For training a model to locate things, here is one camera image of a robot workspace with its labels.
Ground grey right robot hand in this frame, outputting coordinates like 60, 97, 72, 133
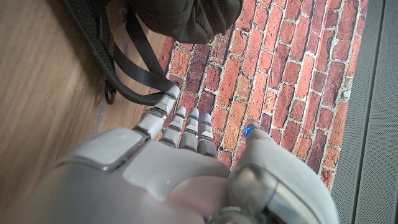
0, 84, 341, 224

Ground black backpack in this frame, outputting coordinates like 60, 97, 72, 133
60, 0, 244, 106

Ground red brick printed backdrop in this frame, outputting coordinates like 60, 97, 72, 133
141, 0, 369, 190

